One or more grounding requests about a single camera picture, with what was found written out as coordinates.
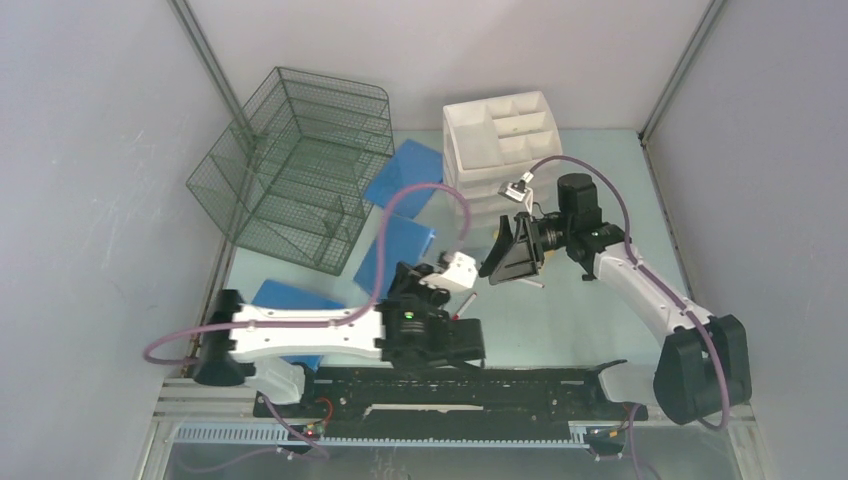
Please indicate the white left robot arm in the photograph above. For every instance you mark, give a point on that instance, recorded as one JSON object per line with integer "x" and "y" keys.
{"x": 251, "y": 346}

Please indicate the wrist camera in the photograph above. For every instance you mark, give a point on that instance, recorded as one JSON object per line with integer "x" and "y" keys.
{"x": 455, "y": 272}
{"x": 517, "y": 192}

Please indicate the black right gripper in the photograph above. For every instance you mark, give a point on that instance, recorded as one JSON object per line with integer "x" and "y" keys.
{"x": 521, "y": 258}

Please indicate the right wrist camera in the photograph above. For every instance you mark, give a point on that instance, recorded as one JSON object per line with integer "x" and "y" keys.
{"x": 517, "y": 192}

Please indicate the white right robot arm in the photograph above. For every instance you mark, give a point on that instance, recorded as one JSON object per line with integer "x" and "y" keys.
{"x": 703, "y": 367}

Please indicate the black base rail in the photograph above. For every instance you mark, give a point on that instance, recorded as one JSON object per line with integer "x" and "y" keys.
{"x": 346, "y": 406}

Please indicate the red cap marker lower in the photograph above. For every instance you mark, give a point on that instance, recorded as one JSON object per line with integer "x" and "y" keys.
{"x": 464, "y": 306}

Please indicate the red cap marker right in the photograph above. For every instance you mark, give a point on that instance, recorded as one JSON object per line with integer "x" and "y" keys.
{"x": 533, "y": 283}

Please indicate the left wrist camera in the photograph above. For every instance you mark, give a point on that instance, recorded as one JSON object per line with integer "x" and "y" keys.
{"x": 455, "y": 272}

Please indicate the green wire mesh rack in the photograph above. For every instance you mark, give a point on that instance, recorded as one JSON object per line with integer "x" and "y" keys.
{"x": 288, "y": 179}

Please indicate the blue folder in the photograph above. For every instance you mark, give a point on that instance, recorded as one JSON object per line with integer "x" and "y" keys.
{"x": 277, "y": 295}
{"x": 405, "y": 241}
{"x": 412, "y": 163}

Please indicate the white plastic drawer organizer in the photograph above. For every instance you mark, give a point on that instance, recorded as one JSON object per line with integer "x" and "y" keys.
{"x": 490, "y": 141}

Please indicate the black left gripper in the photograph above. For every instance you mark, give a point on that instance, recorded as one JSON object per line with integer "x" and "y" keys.
{"x": 408, "y": 282}

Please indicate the red cap marker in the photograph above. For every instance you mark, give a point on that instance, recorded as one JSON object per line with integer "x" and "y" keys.
{"x": 533, "y": 283}
{"x": 464, "y": 306}

